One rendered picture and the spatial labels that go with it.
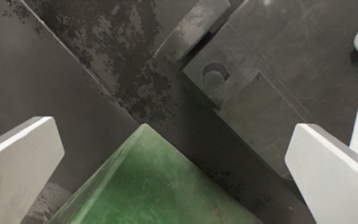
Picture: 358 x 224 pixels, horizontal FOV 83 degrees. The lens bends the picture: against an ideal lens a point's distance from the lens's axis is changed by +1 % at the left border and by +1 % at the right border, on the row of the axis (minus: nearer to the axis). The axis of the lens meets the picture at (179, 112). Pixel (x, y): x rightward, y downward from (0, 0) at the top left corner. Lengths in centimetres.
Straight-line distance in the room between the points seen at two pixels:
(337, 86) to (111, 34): 58
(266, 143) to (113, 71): 50
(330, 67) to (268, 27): 14
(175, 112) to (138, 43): 25
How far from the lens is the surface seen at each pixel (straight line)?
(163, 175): 65
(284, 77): 46
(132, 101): 72
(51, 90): 89
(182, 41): 40
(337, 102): 51
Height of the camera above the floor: 59
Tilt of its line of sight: 60 degrees down
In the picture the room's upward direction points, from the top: 155 degrees counter-clockwise
